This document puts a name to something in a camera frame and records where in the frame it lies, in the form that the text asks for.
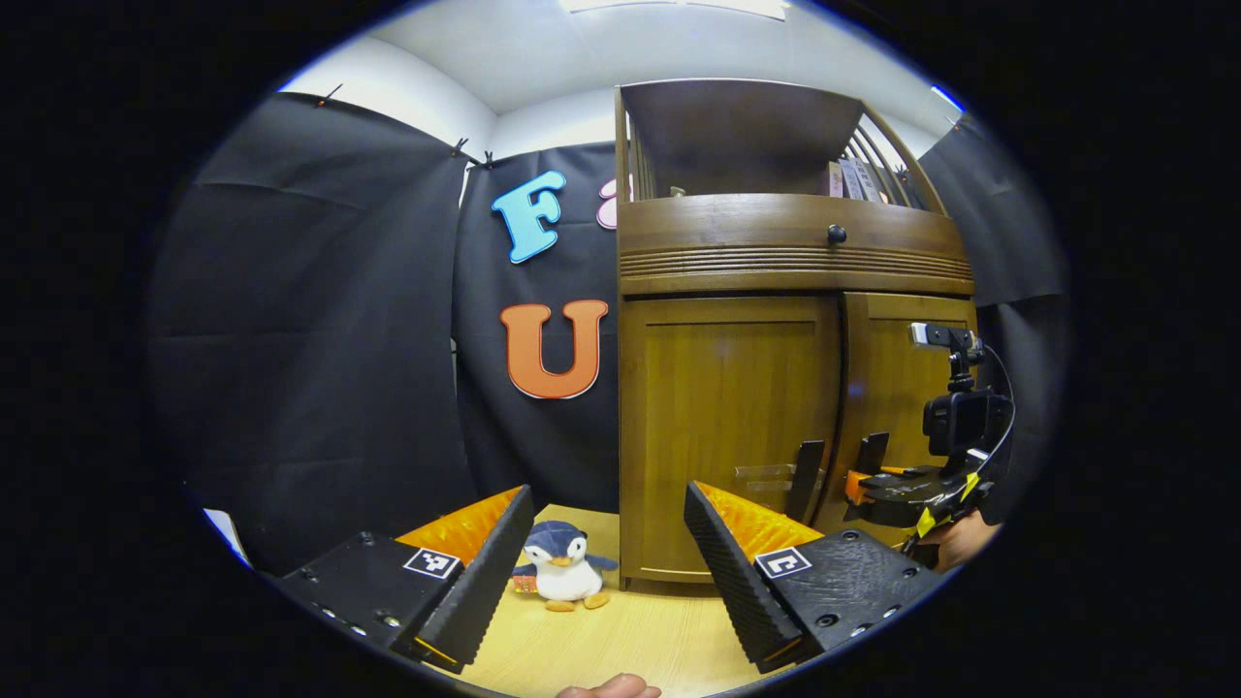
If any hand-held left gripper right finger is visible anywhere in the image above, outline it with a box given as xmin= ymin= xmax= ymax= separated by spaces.
xmin=684 ymin=482 xmax=946 ymax=677

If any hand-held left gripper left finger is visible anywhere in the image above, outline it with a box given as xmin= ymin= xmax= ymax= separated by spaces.
xmin=274 ymin=485 xmax=535 ymax=675

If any wooden cabinet door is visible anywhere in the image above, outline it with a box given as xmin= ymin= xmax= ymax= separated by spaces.
xmin=814 ymin=291 xmax=980 ymax=546
xmin=620 ymin=294 xmax=843 ymax=585

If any wooden double-door shoe cabinet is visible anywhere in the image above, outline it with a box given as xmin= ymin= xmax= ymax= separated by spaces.
xmin=616 ymin=78 xmax=980 ymax=594

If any wooden cabinet drawer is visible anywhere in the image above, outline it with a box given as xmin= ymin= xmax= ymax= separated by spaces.
xmin=618 ymin=194 xmax=975 ymax=297

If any penguin plush toy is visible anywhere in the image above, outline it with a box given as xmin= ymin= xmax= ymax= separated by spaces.
xmin=511 ymin=521 xmax=620 ymax=614

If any black backdrop cloth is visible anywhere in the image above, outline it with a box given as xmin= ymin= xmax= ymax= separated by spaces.
xmin=145 ymin=92 xmax=1072 ymax=578

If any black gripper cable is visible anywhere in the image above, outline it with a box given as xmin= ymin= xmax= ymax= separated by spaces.
xmin=979 ymin=339 xmax=1019 ymax=466

